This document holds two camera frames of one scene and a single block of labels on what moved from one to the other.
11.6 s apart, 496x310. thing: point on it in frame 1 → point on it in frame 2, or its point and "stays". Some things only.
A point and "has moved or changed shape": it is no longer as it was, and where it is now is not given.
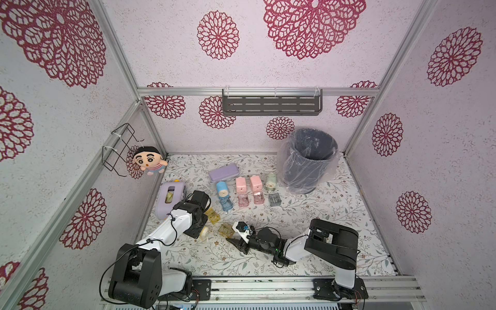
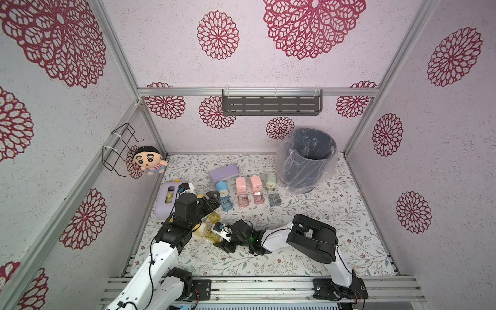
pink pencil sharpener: x=256 y=183 stays
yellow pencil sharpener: x=203 y=233 stays
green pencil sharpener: x=270 y=181 stays
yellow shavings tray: x=227 y=230 has moved or changed shape
